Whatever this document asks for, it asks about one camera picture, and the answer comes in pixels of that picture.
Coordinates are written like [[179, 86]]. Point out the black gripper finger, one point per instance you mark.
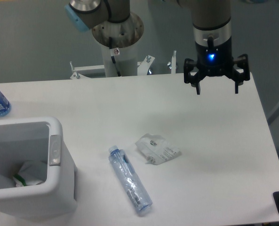
[[238, 70], [195, 79]]

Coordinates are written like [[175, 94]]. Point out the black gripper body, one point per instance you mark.
[[216, 61]]

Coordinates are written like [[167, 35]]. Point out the clear plastic bag wrapper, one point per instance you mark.
[[156, 149]]

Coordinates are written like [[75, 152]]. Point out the clear plastic bottle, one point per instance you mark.
[[130, 181]]

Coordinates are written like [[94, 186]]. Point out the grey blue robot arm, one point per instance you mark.
[[211, 19]]

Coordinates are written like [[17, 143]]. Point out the white green carton trash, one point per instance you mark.
[[31, 173]]

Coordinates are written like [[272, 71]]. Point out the white trash can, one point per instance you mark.
[[36, 139]]

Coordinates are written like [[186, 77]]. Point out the white metal base frame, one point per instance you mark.
[[115, 65]]

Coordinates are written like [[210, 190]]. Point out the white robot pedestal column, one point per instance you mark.
[[125, 36]]

